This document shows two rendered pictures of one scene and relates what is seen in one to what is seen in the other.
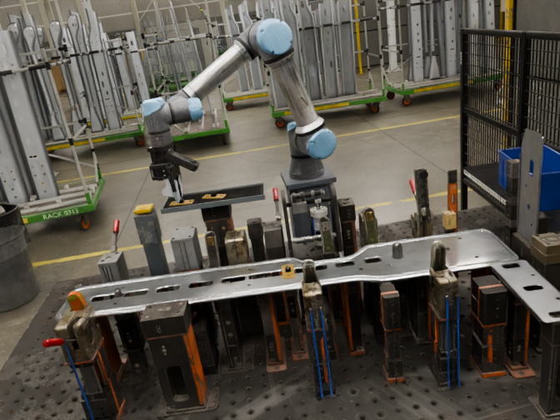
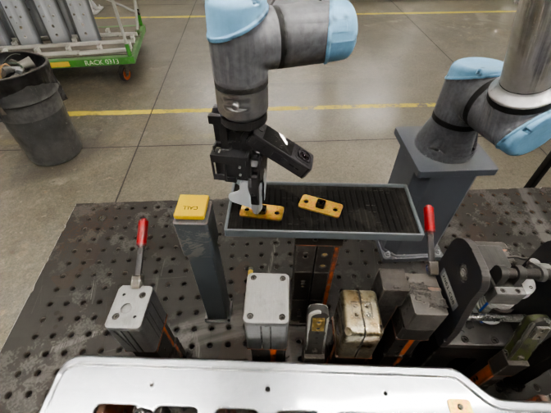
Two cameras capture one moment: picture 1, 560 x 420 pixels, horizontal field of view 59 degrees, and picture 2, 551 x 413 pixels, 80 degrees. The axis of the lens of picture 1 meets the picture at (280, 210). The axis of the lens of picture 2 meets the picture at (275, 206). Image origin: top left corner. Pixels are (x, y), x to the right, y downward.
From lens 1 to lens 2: 127 cm
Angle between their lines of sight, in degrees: 25
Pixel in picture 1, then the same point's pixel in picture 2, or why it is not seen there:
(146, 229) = (194, 241)
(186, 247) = (271, 331)
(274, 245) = (421, 328)
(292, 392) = not seen: outside the picture
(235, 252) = (358, 344)
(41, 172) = (79, 11)
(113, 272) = (135, 337)
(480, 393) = not seen: outside the picture
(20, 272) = (58, 132)
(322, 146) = (535, 138)
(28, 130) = not seen: outside the picture
